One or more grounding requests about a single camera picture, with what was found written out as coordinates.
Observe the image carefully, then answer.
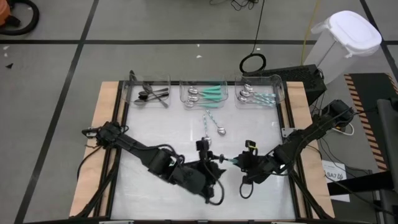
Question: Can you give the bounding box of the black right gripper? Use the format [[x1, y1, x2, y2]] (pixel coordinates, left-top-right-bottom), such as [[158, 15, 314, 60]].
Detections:
[[233, 139, 281, 185]]

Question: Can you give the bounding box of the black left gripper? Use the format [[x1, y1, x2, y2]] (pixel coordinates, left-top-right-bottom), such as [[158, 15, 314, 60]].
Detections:
[[173, 139, 227, 197]]

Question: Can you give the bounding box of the metal spoon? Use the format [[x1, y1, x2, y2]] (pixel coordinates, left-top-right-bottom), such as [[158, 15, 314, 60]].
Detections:
[[133, 95, 170, 106]]

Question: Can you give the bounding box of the black spoon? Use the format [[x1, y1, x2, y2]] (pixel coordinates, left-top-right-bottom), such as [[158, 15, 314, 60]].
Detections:
[[141, 81, 170, 109], [138, 88, 170, 97], [136, 92, 170, 102]]

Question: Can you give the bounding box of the clear plastic bin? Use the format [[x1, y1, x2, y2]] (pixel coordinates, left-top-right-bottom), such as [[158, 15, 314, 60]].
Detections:
[[120, 73, 171, 109], [179, 74, 229, 110], [234, 73, 285, 110]]

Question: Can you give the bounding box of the white paper label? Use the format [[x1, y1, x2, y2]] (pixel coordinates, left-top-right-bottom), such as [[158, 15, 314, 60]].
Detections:
[[322, 160, 351, 203]]

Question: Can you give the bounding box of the black metal beam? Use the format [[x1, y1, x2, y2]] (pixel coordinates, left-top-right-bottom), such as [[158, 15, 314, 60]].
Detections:
[[326, 170, 395, 197]]

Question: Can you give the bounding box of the hazard striped black mat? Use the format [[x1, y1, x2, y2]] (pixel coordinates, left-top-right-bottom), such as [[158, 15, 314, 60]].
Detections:
[[343, 73, 398, 172]]

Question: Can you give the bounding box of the white lidded trash bin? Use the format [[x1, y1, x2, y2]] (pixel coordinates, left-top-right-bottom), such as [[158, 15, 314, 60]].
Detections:
[[303, 10, 383, 85]]

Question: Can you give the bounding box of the orange vacuum cleaner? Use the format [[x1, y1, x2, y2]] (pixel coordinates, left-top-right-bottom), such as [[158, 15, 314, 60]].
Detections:
[[0, 0, 12, 26]]

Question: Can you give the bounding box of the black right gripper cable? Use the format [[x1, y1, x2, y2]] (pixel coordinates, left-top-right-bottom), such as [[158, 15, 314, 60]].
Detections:
[[238, 182, 255, 200]]

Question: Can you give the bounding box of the black aluminium table frame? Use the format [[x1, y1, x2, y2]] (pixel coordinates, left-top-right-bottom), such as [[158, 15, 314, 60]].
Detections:
[[73, 79, 333, 224]]

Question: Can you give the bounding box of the black coiled cable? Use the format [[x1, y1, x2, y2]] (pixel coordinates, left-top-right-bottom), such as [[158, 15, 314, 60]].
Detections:
[[238, 0, 267, 75]]

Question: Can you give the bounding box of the yellow cable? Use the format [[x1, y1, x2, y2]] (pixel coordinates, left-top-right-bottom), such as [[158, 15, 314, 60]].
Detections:
[[300, 0, 321, 66]]

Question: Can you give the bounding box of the black vacuum hose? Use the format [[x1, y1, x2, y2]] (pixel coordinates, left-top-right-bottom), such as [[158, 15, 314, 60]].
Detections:
[[0, 0, 40, 36]]

